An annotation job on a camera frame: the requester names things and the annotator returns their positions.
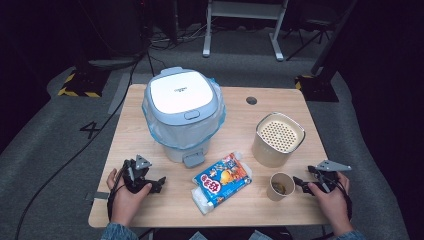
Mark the black tripod stand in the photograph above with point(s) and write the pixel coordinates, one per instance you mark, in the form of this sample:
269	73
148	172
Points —
313	33

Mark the person's right hand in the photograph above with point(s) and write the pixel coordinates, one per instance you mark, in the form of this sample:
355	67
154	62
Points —
336	206

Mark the beige paper cup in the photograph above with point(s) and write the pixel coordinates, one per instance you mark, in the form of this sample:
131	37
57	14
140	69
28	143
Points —
275	193

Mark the beige perforated strainer canister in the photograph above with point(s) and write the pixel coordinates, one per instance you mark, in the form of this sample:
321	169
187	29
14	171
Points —
266	153

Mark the yellow-black striped stand base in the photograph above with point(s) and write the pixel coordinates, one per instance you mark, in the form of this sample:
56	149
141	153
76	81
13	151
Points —
316	88
83	85

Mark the dark round table grommet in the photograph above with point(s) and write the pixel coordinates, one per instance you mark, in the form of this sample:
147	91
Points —
251	100

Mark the translucent blue bin liner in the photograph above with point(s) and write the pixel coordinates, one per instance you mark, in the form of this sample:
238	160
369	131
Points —
181	135

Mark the grey floor tape strip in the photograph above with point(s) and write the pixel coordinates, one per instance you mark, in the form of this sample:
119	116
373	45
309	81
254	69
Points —
120	93

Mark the black slanted stand pole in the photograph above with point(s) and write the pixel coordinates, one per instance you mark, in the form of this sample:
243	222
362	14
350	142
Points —
333	36

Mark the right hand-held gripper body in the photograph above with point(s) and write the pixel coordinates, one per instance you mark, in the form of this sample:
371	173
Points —
328	176

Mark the white metal desk frame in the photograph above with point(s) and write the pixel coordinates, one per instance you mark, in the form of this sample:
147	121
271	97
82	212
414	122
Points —
245	10

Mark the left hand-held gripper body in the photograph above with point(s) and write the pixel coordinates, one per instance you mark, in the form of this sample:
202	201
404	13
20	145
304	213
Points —
133	173

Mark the white and blue pedal bin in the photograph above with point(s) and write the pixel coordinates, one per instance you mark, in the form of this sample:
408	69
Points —
181	93

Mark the person's left hand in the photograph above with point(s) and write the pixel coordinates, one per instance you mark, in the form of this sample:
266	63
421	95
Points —
123	205

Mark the blue printed snack packet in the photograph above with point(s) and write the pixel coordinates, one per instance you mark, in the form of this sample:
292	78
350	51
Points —
221	181

